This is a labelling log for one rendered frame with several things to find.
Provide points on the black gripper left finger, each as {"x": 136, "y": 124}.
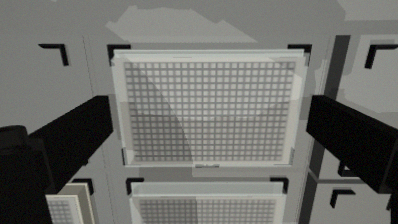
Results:
{"x": 60, "y": 149}

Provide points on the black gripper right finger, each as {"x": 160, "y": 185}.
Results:
{"x": 368, "y": 147}

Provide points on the grey flat deck plate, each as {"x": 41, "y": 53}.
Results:
{"x": 199, "y": 18}

